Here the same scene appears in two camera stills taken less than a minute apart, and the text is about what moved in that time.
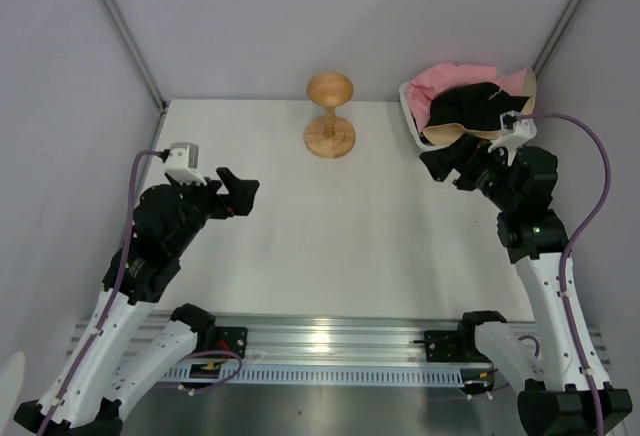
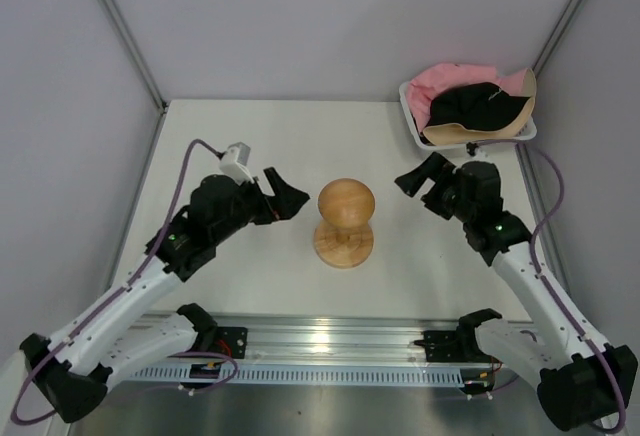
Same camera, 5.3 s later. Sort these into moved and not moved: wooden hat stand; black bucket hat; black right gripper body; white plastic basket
Moved: black right gripper body; wooden hat stand
Not moved: white plastic basket; black bucket hat
